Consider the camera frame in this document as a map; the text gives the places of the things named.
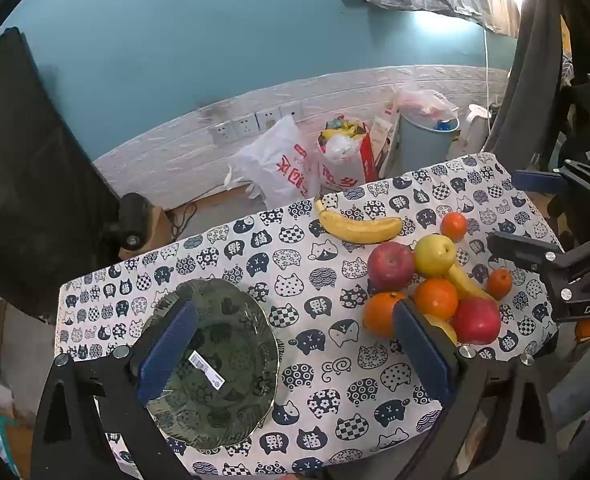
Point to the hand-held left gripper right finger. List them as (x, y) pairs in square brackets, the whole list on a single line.
[(425, 355)]

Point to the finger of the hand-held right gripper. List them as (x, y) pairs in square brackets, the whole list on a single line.
[(520, 252), (535, 181)]

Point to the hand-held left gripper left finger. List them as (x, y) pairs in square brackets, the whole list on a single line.
[(167, 355)]

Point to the green-brown pear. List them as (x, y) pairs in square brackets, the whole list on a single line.
[(446, 330)]

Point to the large orange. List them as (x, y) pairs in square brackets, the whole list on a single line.
[(436, 298), (380, 316)]

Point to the bright red apple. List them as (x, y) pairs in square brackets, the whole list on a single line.
[(477, 321)]

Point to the green patterned glass plate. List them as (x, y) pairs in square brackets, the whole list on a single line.
[(235, 340)]

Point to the small mandarin with stem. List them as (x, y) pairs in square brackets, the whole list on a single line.
[(453, 226)]

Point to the yellow apple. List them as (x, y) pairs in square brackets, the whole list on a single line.
[(435, 255)]

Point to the dark red apple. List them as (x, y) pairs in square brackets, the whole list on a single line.
[(390, 266)]

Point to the slim yellow banana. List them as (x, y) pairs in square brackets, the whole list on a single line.
[(462, 282)]

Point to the white kettle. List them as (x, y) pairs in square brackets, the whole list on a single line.
[(475, 130)]

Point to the hanging grey clothes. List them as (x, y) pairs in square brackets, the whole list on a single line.
[(530, 85)]

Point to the person's grey pants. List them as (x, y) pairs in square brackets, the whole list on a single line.
[(577, 402)]

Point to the grey-blue trash bin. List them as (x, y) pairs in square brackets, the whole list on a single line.
[(420, 145)]

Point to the brown cardboard box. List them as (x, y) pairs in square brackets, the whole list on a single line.
[(158, 225)]

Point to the clear plastic bin liner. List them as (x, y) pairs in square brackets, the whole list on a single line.
[(425, 102)]

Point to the curved yellow banana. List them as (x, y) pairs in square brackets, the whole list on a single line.
[(360, 230)]

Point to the cat print tablecloth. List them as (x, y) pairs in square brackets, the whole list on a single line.
[(305, 280)]

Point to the black cylindrical device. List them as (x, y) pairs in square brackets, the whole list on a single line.
[(132, 215)]

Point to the red and white carton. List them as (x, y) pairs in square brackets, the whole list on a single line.
[(382, 135)]

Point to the plastic bag full of trash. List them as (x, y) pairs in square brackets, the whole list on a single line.
[(340, 170)]

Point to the white plastic bag red print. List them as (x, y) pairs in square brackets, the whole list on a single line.
[(270, 160)]

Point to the black board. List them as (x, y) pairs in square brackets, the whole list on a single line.
[(25, 185)]

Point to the white wall outlet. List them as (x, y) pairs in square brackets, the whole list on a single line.
[(291, 111), (222, 133), (245, 125), (266, 119)]

